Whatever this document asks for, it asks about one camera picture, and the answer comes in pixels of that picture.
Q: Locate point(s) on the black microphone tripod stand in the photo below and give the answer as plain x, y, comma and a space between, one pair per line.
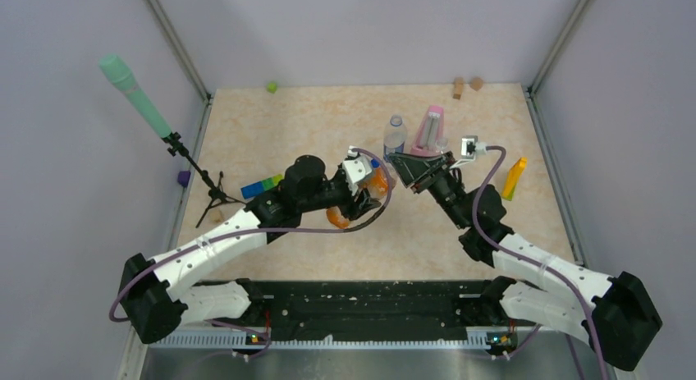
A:
216, 193

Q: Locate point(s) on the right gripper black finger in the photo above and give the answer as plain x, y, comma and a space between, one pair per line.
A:
411, 158
413, 174

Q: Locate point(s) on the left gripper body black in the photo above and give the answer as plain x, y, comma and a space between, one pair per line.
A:
349, 207

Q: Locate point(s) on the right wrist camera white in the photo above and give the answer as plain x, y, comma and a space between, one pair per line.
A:
471, 148

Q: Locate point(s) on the orange juice bottle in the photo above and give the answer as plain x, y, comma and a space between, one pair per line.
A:
376, 186

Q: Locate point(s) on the tall wooden block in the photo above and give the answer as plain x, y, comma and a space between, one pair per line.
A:
458, 88

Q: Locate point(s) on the small wooden cube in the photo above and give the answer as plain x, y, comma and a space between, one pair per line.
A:
476, 83

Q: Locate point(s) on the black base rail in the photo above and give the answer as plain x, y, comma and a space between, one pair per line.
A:
363, 311

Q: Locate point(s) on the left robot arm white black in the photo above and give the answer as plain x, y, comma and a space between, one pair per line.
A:
162, 293

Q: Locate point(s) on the green microphone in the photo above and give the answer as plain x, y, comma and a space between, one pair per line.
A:
118, 74

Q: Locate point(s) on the purple small block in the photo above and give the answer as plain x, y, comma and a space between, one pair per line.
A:
183, 178

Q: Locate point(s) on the pink metronome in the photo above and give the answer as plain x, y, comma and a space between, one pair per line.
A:
429, 133

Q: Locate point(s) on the clear bottle blue label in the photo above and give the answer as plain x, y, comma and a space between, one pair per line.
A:
395, 136

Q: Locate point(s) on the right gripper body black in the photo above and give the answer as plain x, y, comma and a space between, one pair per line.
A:
443, 168

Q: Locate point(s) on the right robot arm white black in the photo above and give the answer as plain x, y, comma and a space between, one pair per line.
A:
614, 315

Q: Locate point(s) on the wooden cube near tripod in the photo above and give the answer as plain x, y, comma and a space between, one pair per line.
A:
216, 216

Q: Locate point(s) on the toy brick car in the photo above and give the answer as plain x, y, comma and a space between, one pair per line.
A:
251, 190

